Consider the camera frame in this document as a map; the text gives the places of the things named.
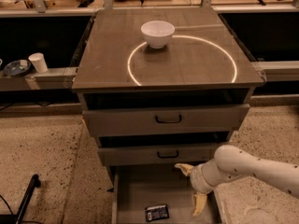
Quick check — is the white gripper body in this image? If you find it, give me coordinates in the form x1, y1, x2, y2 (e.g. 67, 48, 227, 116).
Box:
190, 164, 214, 194

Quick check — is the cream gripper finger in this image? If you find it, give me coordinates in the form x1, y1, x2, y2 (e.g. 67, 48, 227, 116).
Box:
175, 163, 194, 176
192, 193, 207, 217

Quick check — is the blue rxbar wrapper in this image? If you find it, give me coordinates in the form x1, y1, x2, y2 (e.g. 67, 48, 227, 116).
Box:
145, 204, 169, 222

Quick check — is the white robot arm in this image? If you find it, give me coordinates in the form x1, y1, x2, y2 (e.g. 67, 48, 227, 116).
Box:
175, 145, 299, 217

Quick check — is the middle grey drawer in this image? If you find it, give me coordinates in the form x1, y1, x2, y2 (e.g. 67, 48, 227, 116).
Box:
98, 142, 227, 166

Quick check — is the bottom open grey drawer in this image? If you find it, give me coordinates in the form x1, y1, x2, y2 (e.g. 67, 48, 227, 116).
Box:
111, 163, 224, 224

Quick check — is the grey drawer cabinet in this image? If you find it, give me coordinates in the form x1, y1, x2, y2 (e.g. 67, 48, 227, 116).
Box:
71, 7, 265, 224

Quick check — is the top grey drawer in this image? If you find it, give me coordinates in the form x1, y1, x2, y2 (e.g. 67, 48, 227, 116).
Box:
83, 105, 249, 137

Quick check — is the white ceramic bowl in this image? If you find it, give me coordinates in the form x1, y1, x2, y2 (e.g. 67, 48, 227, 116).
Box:
141, 21, 175, 49

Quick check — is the black stand leg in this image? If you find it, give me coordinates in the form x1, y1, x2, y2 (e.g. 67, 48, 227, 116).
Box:
0, 175, 41, 224

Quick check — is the white paper cup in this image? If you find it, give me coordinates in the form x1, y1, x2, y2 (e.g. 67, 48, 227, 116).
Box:
28, 52, 48, 73

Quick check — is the black middle drawer handle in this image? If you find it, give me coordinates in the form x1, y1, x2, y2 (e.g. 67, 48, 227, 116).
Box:
157, 150, 179, 159

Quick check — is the black drawer handle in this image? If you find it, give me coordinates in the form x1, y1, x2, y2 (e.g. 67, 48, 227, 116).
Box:
155, 115, 182, 124
157, 150, 179, 159

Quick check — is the black top drawer handle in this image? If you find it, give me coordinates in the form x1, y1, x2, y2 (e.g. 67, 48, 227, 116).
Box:
155, 115, 182, 124

